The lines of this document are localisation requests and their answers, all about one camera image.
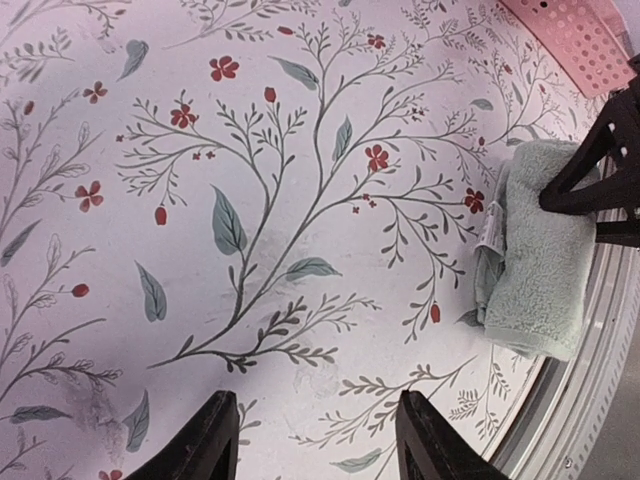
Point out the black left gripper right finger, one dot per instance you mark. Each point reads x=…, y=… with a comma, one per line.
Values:
x=428, y=447

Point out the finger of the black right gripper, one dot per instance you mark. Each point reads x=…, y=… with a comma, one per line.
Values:
x=615, y=133
x=621, y=228

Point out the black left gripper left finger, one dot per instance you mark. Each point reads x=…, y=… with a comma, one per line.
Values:
x=205, y=448

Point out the green panda towel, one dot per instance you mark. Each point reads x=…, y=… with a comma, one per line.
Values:
x=533, y=265

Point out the pink plastic basket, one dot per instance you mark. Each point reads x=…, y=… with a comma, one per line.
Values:
x=586, y=38

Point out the aluminium front rail frame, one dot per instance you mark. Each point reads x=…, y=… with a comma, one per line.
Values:
x=556, y=428

